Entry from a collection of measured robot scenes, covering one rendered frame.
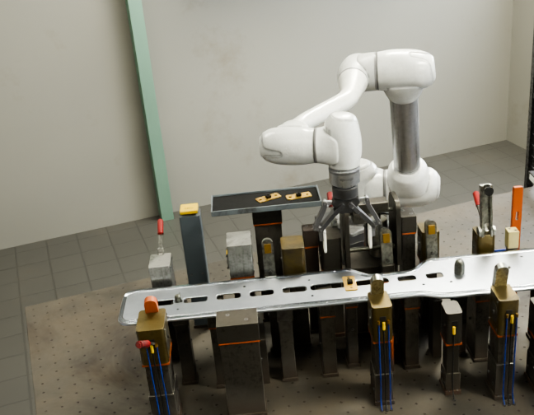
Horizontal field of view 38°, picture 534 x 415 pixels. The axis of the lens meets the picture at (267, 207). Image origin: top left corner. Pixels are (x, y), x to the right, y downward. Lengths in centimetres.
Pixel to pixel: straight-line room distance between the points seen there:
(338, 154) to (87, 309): 131
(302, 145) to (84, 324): 121
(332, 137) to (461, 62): 387
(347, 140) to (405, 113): 66
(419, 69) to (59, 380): 157
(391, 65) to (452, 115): 343
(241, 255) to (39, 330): 90
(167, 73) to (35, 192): 115
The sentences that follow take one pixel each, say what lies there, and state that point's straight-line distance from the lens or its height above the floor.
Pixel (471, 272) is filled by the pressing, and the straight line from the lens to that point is 246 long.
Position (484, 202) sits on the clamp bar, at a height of 116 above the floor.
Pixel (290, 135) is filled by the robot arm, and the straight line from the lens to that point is 217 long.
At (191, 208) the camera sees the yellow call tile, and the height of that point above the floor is 116.
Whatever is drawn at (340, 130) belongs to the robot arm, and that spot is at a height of 152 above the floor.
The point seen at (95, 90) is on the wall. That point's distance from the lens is 505.
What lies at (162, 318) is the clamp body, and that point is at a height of 106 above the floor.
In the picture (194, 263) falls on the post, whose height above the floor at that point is 96.
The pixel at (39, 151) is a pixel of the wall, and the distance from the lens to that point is 513.
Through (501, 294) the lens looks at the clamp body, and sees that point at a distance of 228.
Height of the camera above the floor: 223
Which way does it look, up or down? 25 degrees down
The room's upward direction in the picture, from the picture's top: 5 degrees counter-clockwise
